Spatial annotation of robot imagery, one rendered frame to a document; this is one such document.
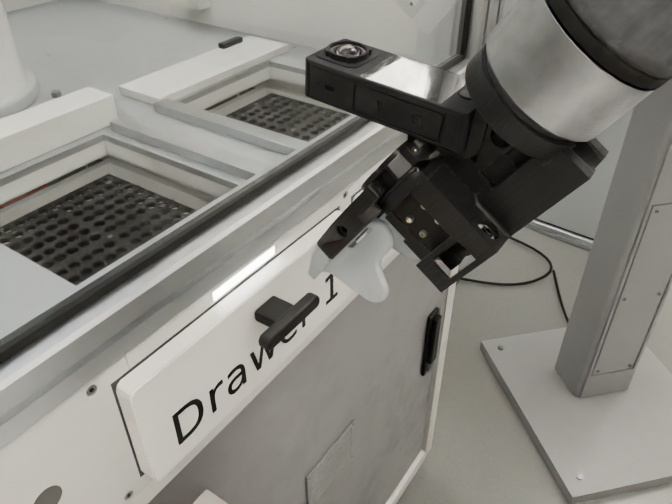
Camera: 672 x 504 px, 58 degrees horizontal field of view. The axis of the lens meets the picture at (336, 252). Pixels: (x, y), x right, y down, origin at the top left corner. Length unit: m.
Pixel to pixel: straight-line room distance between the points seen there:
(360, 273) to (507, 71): 0.17
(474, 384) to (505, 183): 1.41
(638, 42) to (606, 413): 1.47
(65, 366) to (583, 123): 0.34
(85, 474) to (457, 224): 0.33
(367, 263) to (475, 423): 1.26
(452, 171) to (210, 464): 0.42
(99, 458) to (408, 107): 0.34
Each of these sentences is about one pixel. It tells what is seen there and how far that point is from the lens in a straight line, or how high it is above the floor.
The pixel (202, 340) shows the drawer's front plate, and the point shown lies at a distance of 0.50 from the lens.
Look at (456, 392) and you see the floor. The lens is 1.70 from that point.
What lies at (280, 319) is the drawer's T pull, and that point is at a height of 0.91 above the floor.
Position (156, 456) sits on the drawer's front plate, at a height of 0.85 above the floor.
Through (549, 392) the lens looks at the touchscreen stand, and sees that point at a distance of 1.71.
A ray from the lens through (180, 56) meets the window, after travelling 0.44.
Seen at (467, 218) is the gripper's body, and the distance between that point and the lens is 0.34.
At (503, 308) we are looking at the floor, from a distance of 1.98.
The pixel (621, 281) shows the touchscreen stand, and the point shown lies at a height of 0.43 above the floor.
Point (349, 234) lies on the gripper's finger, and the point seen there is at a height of 1.05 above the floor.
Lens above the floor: 1.26
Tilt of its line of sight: 36 degrees down
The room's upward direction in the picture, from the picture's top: straight up
